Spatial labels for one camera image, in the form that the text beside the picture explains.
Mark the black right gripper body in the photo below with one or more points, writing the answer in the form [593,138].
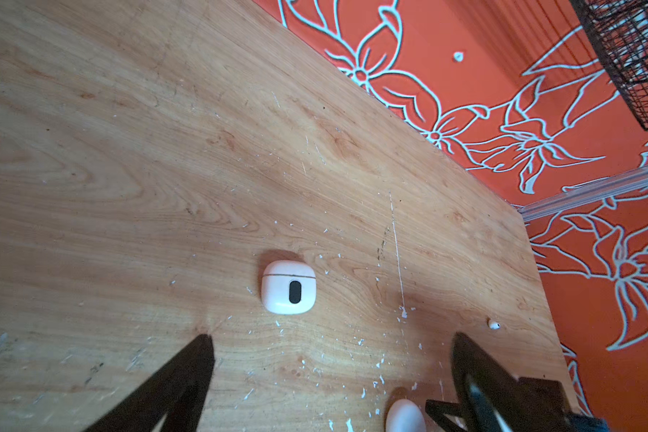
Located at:
[527,404]

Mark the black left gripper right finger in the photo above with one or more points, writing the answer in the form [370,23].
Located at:
[469,359]

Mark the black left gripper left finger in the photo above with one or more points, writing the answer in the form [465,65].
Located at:
[172,398]

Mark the white earbud charging case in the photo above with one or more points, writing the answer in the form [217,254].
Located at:
[288,287]

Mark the black wire wall basket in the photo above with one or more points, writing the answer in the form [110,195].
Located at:
[618,33]

